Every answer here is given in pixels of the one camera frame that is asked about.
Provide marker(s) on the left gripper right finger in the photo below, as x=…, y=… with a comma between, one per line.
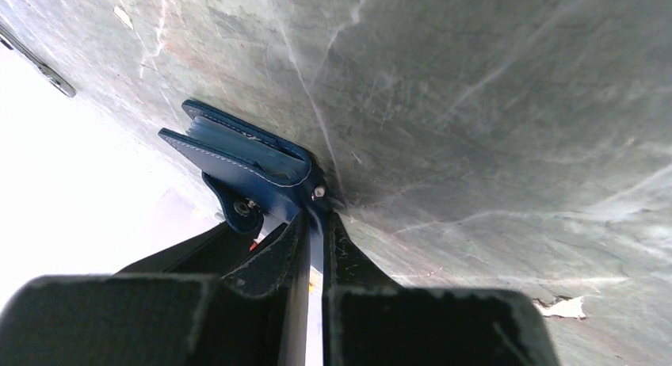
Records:
x=369, y=319

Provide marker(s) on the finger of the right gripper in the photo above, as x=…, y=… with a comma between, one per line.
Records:
x=220, y=250

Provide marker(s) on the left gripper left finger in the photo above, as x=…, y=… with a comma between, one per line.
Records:
x=254, y=315

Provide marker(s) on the blue leather card holder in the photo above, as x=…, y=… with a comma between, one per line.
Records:
x=254, y=173

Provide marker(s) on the aluminium frame rail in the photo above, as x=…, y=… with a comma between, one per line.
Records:
x=61, y=84

